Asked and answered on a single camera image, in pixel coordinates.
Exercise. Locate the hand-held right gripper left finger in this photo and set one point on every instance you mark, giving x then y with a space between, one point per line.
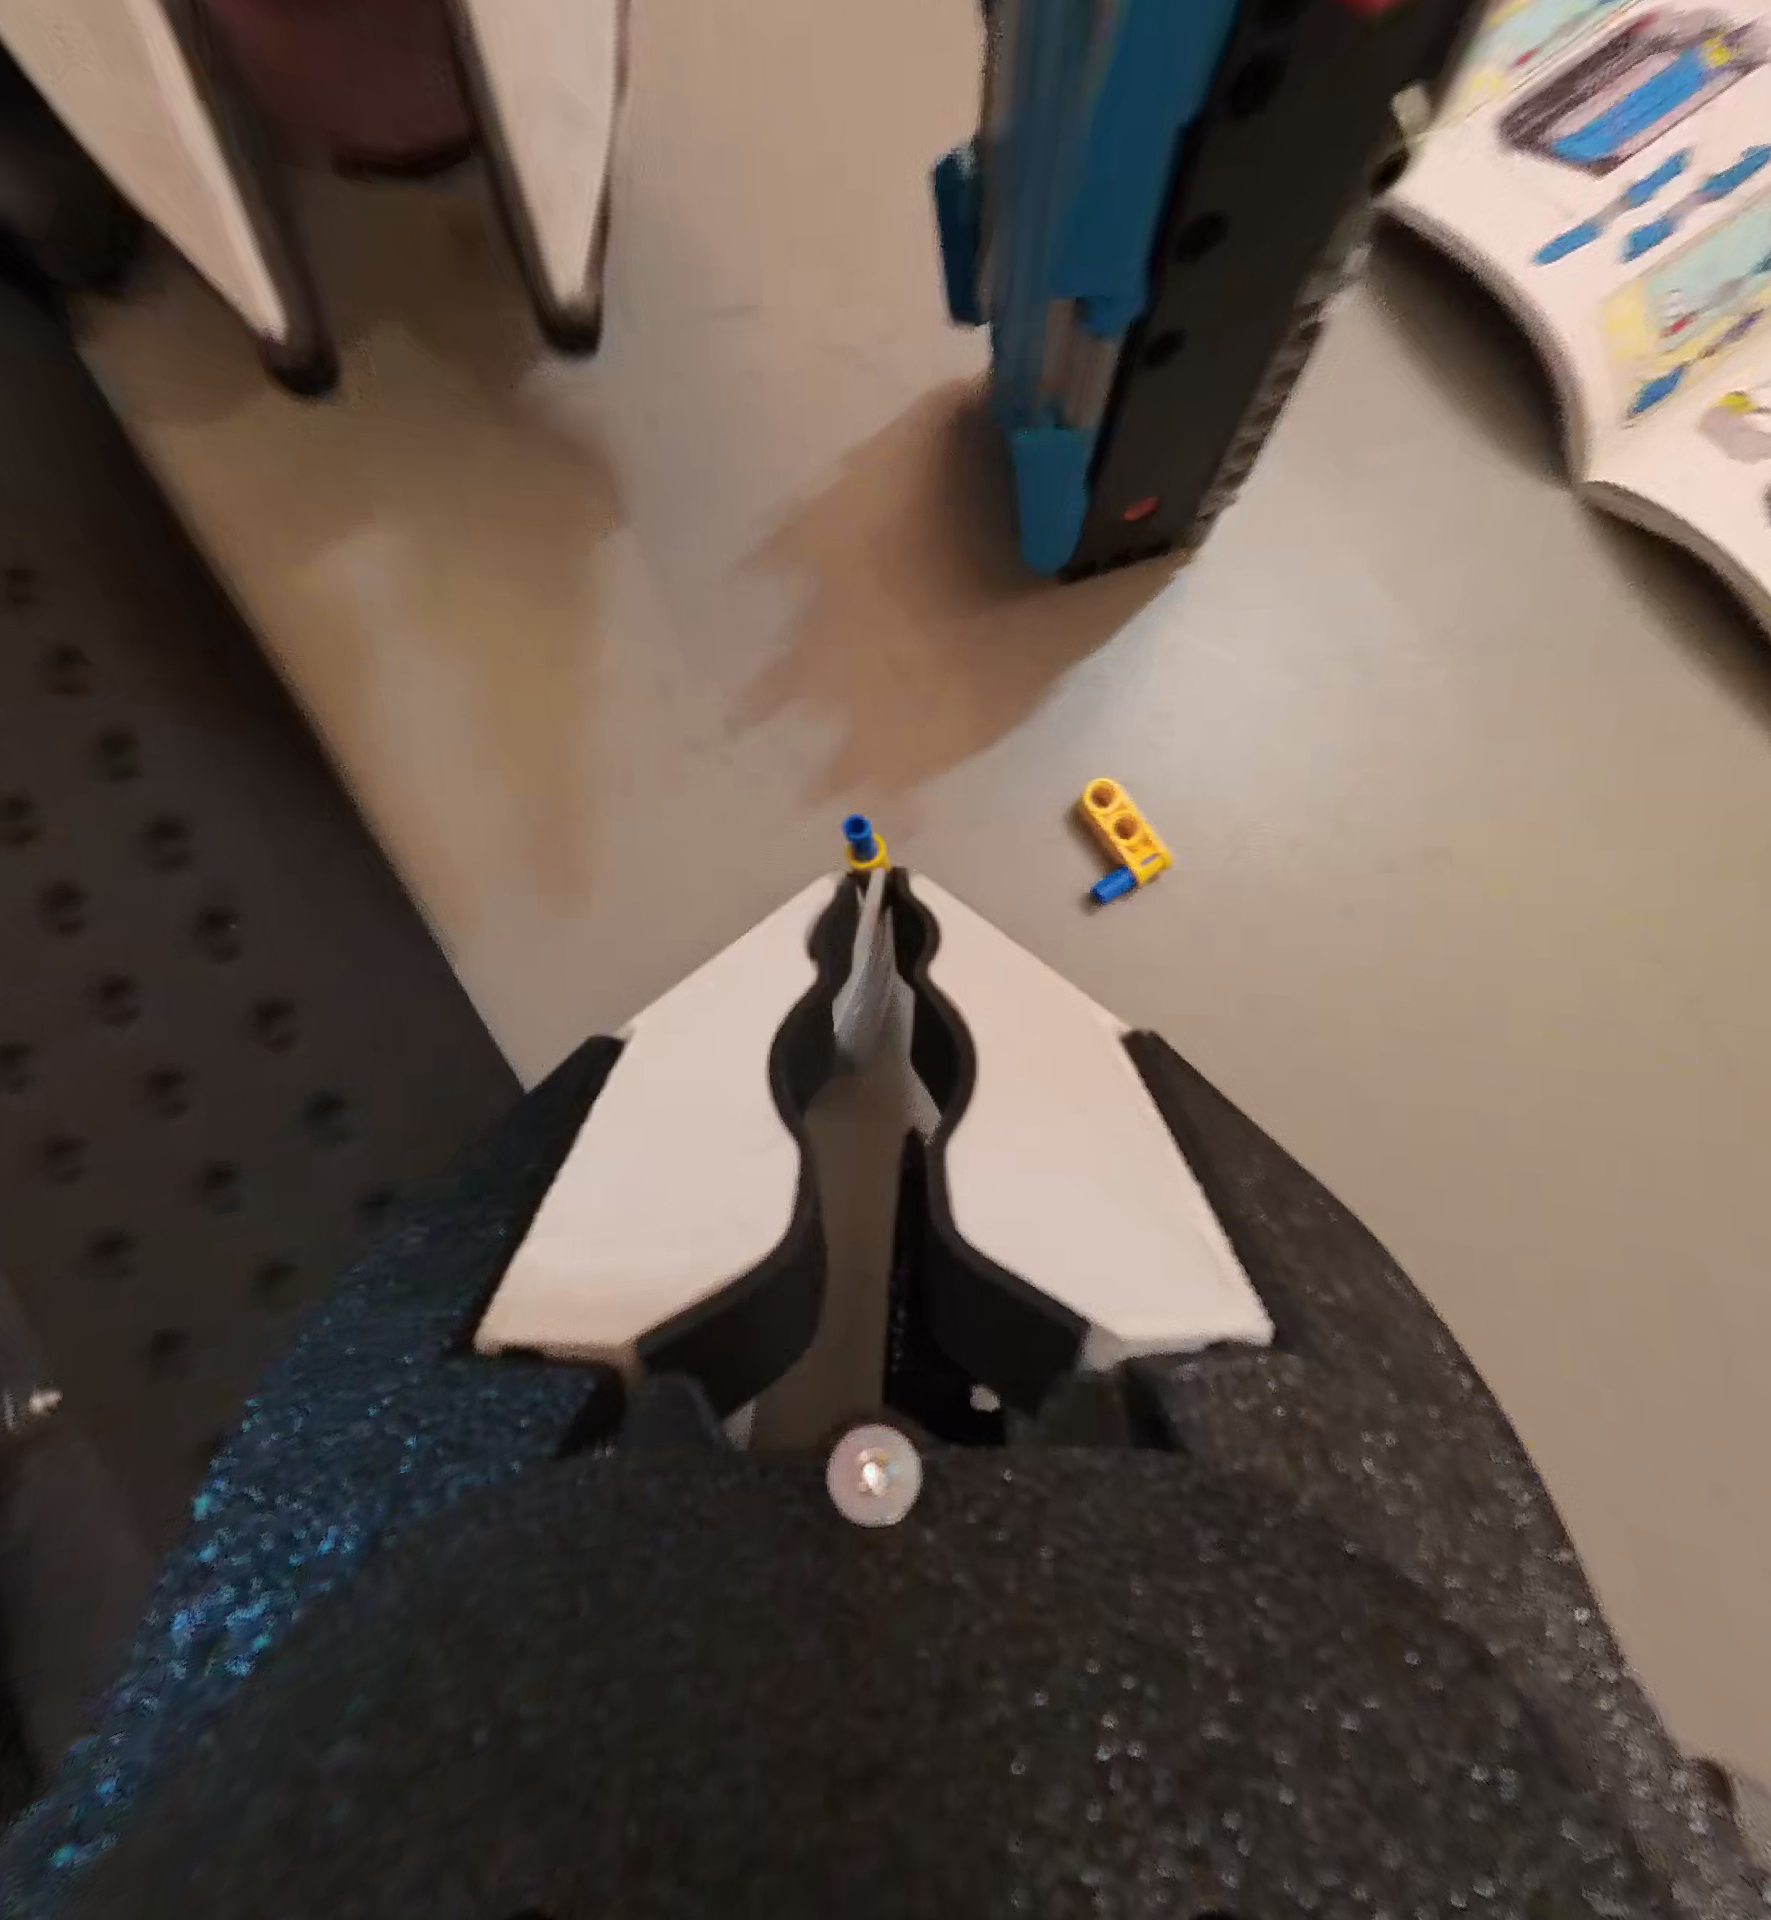
676 1170

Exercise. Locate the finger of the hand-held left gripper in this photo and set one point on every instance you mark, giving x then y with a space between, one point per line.
148 136
556 136

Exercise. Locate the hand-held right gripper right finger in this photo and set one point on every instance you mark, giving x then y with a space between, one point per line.
1096 1170

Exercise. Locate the grey curved panel piece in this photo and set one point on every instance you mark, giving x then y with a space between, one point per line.
869 991

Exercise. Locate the blue short pin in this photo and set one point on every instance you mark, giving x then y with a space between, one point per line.
1109 889

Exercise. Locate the yellow small connector piece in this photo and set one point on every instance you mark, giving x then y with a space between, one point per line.
1119 823

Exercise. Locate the blue pin with yellow bush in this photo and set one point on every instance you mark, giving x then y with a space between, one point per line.
864 847

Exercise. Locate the grey desk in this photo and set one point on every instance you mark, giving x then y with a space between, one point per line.
1351 976

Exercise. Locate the blue and black brick model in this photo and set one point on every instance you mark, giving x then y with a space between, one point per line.
1154 271

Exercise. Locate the person's grey sweater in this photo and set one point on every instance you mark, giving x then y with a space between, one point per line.
14 1576

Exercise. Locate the building instruction booklet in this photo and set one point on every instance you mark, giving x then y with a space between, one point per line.
1650 271

